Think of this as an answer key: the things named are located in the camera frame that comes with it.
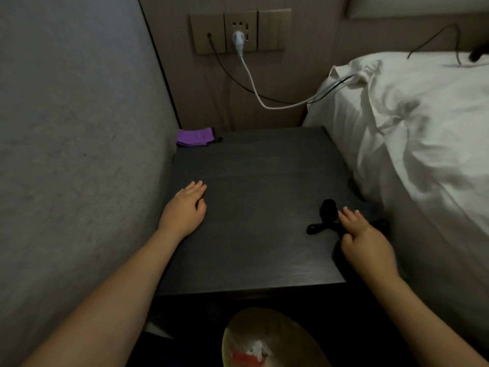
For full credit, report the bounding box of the person's right hand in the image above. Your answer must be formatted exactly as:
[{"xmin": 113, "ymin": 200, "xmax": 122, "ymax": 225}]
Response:
[{"xmin": 338, "ymin": 206, "xmax": 400, "ymax": 280}]

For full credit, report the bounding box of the person's left hand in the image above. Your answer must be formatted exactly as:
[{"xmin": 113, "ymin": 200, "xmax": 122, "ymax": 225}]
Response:
[{"xmin": 157, "ymin": 180, "xmax": 208, "ymax": 241}]

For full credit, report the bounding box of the black fabric strap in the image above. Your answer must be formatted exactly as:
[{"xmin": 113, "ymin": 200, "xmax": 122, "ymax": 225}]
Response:
[{"xmin": 306, "ymin": 199, "xmax": 387, "ymax": 237}]

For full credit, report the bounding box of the person's left forearm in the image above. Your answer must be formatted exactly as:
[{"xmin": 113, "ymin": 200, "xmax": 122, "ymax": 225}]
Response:
[{"xmin": 21, "ymin": 228, "xmax": 181, "ymax": 367}]

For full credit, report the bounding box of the person's right forearm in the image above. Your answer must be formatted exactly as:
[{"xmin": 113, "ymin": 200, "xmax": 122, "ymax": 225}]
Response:
[{"xmin": 361, "ymin": 274, "xmax": 489, "ymax": 367}]

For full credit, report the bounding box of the dark wooden nightstand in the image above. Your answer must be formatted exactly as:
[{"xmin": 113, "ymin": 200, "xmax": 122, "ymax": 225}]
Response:
[{"xmin": 156, "ymin": 126, "xmax": 383, "ymax": 298}]

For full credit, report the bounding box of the purple cloth pouch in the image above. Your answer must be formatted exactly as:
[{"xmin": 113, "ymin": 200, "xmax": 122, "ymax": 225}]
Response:
[{"xmin": 176, "ymin": 127, "xmax": 223, "ymax": 147}]

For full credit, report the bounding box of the white bed duvet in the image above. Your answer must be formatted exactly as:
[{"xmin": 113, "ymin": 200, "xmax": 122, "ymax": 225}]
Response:
[{"xmin": 302, "ymin": 52, "xmax": 489, "ymax": 241}]

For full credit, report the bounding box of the round waste bin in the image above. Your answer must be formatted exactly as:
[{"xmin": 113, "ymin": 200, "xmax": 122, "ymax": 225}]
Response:
[{"xmin": 222, "ymin": 307, "xmax": 331, "ymax": 367}]

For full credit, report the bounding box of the red and white trash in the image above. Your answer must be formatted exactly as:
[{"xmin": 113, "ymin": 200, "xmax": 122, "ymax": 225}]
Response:
[{"xmin": 230, "ymin": 340, "xmax": 274, "ymax": 367}]

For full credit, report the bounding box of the thin black cable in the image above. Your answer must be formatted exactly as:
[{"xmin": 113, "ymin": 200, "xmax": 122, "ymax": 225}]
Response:
[{"xmin": 207, "ymin": 33, "xmax": 358, "ymax": 105}]

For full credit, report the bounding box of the white plug with cable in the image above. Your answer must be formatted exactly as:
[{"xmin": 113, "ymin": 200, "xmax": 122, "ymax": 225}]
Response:
[{"xmin": 232, "ymin": 31, "xmax": 360, "ymax": 111}]

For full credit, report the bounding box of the beige wall socket panel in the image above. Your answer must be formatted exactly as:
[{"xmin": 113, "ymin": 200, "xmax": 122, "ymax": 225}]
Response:
[{"xmin": 189, "ymin": 8, "xmax": 292, "ymax": 55}]

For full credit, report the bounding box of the black cable on bed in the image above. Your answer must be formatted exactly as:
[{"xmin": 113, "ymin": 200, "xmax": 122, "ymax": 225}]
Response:
[{"xmin": 406, "ymin": 23, "xmax": 489, "ymax": 66}]

